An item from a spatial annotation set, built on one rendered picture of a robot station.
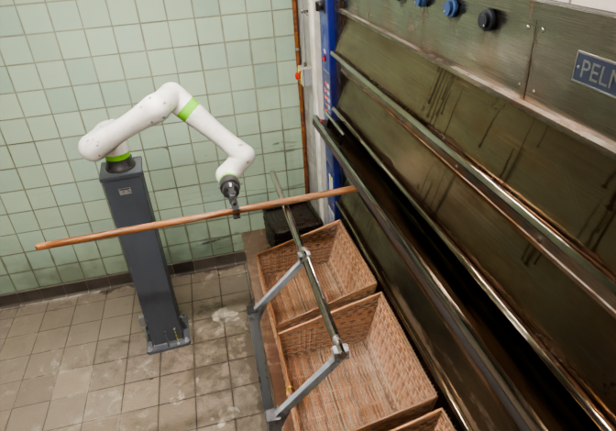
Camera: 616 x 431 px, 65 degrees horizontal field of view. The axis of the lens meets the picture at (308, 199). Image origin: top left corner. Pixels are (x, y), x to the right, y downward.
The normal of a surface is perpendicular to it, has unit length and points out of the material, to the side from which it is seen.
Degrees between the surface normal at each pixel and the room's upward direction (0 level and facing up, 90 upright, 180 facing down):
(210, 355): 0
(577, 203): 70
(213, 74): 90
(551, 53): 90
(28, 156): 90
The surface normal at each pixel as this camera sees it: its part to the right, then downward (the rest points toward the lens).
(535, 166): -0.93, -0.15
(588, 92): -0.97, 0.16
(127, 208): 0.30, 0.47
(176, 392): -0.06, -0.86
